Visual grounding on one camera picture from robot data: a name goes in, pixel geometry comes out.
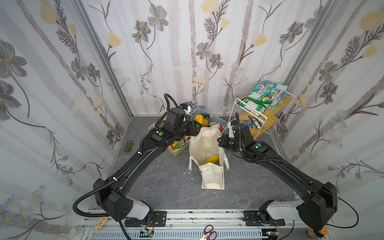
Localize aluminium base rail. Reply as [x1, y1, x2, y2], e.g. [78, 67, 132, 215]
[78, 209, 336, 240]

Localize small green toy on floor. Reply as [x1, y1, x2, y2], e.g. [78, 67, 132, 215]
[124, 140, 133, 153]

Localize white wire wooden shelf rack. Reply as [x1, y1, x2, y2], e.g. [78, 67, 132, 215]
[228, 92, 296, 139]

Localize blue plastic vegetable basket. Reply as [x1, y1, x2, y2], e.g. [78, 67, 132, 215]
[190, 108, 228, 133]

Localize teal snack packet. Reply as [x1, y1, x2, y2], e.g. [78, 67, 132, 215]
[253, 80, 289, 109]

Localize orange toy tangerine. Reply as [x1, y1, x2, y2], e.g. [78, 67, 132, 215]
[202, 119, 209, 127]

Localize floral canvas tote bag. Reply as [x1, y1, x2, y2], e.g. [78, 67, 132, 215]
[189, 124, 230, 190]

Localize green snack packet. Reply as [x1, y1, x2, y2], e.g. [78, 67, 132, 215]
[237, 92, 274, 116]

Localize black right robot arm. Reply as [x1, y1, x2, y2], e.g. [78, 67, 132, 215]
[218, 114, 338, 231]

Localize blue M&M candy bag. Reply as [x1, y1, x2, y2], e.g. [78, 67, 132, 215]
[240, 120, 254, 129]

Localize green plastic fruit basket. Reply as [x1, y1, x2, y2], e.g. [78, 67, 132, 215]
[148, 118, 191, 156]

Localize red handled scissors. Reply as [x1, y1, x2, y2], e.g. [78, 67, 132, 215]
[200, 225, 218, 240]

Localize wooden tag block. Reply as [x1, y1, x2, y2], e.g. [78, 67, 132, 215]
[94, 217, 108, 232]

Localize orange and wood tape roll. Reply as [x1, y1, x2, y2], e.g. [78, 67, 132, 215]
[307, 228, 329, 239]

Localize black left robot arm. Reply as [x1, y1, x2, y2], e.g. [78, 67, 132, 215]
[73, 94, 202, 225]

